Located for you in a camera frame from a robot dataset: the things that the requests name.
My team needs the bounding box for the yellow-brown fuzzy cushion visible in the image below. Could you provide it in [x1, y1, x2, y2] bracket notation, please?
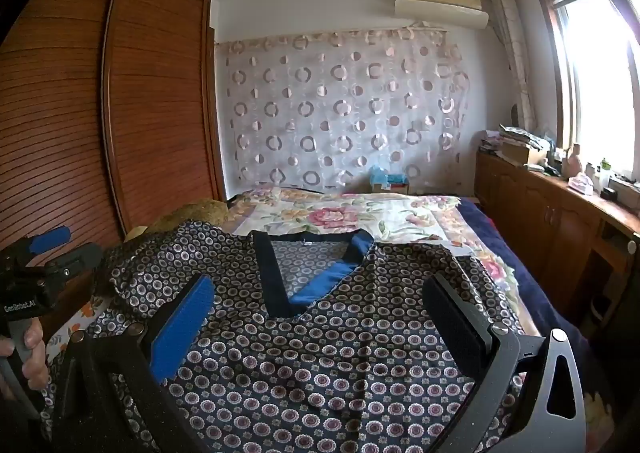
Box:
[124, 199, 228, 246]

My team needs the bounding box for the navy circle-print shirt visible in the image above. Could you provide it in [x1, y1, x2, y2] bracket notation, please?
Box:
[42, 219, 546, 453]

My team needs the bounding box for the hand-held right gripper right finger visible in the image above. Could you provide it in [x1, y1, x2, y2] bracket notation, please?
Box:
[422, 273, 588, 453]

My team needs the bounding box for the stack of papers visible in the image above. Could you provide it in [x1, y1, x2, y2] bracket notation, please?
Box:
[477, 125, 551, 156]

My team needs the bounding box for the tied white floral curtain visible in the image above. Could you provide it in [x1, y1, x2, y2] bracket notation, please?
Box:
[487, 0, 538, 131]

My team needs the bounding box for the long wooden cabinet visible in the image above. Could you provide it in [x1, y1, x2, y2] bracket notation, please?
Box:
[472, 150, 640, 334]

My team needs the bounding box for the pink bottle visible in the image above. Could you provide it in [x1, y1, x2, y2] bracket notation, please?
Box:
[566, 143, 583, 178]

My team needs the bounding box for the navy blue blanket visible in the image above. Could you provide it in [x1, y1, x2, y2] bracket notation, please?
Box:
[457, 197, 596, 374]

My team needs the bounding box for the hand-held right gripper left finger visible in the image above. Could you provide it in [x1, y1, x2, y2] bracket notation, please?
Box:
[65, 274, 221, 453]

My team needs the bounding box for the white wall air conditioner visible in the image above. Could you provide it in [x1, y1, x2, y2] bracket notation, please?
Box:
[394, 0, 490, 30]

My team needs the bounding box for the brown wooden wardrobe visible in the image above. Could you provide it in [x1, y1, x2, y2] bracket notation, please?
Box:
[0, 0, 228, 344]

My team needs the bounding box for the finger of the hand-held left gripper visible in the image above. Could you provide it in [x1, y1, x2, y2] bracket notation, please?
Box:
[47, 242, 103, 280]
[7, 227, 72, 265]

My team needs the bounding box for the sheer circle-pattern curtain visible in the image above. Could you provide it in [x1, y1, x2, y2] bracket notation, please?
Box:
[215, 25, 473, 194]

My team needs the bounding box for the brown cardboard box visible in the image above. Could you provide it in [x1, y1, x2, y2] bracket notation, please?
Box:
[501, 140, 548, 166]

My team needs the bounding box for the person's left hand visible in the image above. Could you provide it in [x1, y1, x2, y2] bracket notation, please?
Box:
[0, 320, 51, 401]

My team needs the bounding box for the pink floral bedsheet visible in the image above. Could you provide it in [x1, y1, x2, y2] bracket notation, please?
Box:
[225, 185, 523, 314]

